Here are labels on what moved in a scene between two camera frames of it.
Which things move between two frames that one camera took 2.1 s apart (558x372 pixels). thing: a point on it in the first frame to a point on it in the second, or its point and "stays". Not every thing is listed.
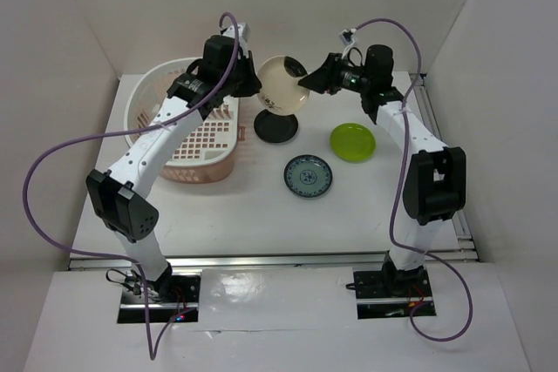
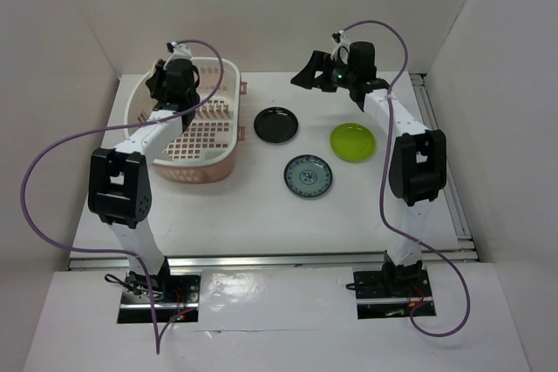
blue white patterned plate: [308, 176] stays
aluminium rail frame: [432, 139] stays
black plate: [275, 128] stays
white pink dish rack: [209, 155] stays
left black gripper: [253, 85] to [152, 84]
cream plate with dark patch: [281, 92] to [150, 74]
